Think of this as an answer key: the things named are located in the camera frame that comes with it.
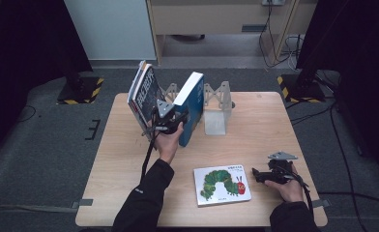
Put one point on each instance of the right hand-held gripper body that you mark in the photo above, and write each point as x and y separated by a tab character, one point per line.
279	170

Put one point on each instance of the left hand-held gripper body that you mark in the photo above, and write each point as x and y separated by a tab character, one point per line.
165	121

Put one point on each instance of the thick blue book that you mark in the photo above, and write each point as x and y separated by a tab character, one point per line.
192	109

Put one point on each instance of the grey metal expandable book rack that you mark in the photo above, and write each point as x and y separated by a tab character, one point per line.
216	112

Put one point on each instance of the white caterpillar board book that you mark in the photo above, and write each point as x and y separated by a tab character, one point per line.
223	185

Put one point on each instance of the person's right hand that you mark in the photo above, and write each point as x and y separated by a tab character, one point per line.
289	191

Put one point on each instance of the person's left hand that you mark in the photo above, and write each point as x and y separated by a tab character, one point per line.
168	145

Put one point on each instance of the dark cover book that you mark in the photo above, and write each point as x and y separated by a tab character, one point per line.
147	96

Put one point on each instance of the thin white book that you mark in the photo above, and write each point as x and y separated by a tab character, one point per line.
136	77

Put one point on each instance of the grey tape piece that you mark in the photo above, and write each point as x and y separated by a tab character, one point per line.
82	203
321	203

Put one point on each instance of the yellow black striped stand base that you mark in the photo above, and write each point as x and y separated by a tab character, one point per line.
81	92
302	90

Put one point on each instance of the light wooden desk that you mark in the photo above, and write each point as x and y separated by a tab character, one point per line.
210	16

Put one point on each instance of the white cabinet panel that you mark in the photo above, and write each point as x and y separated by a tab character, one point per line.
110	29

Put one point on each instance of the black curtain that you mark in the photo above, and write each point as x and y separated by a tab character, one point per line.
23	64
364	64

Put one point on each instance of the white power strip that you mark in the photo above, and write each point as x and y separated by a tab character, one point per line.
273	2

